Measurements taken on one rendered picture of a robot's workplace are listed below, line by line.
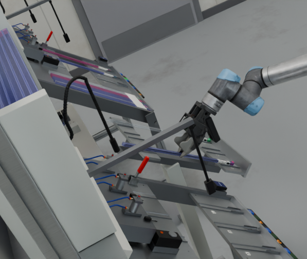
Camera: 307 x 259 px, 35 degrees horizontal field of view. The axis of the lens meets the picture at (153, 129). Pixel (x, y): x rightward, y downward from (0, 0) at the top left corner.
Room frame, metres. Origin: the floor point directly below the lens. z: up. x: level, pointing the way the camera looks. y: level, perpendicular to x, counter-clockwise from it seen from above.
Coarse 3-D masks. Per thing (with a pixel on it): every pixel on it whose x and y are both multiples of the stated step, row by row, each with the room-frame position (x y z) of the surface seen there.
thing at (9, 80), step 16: (0, 32) 1.21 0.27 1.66; (0, 48) 1.10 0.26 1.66; (16, 48) 1.06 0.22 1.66; (0, 64) 1.01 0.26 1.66; (16, 64) 0.97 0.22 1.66; (0, 80) 0.93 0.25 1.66; (16, 80) 0.90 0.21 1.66; (32, 80) 0.87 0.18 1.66; (0, 96) 0.85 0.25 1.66; (16, 96) 0.83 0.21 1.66
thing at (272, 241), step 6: (234, 198) 1.32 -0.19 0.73; (234, 204) 1.31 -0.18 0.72; (240, 204) 1.28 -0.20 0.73; (240, 210) 1.27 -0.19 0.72; (246, 210) 1.24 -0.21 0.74; (246, 216) 1.23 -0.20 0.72; (252, 216) 1.21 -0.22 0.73; (252, 222) 1.19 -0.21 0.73; (258, 222) 1.17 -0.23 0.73; (258, 228) 1.16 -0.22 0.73; (264, 228) 1.14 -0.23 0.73; (264, 234) 1.12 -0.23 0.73; (270, 234) 1.11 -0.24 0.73; (270, 240) 1.09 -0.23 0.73; (276, 240) 1.08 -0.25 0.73; (276, 246) 1.06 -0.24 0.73; (282, 252) 1.02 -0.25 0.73; (288, 258) 0.99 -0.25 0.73
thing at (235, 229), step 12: (204, 204) 1.24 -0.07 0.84; (216, 204) 1.27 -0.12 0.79; (228, 204) 1.30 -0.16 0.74; (216, 216) 1.18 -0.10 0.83; (228, 216) 1.20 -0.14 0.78; (240, 216) 1.22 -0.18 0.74; (216, 228) 1.11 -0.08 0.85; (228, 228) 1.12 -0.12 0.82; (240, 228) 1.14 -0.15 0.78; (252, 228) 1.16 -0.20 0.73; (228, 240) 1.04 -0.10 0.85; (240, 240) 1.06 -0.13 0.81; (252, 240) 1.08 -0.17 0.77; (264, 240) 1.09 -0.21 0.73; (240, 252) 0.99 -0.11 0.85; (252, 252) 1.00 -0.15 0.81; (264, 252) 1.02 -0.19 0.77; (276, 252) 1.03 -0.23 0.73
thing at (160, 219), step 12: (144, 192) 1.22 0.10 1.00; (144, 204) 1.14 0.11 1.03; (156, 204) 1.16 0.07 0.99; (156, 216) 1.08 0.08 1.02; (168, 216) 1.10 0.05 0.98; (156, 228) 1.02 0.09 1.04; (168, 228) 1.03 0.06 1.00; (132, 252) 0.87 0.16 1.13; (144, 252) 0.88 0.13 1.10; (156, 252) 0.90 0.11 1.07; (180, 252) 0.92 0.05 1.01; (192, 252) 0.93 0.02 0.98
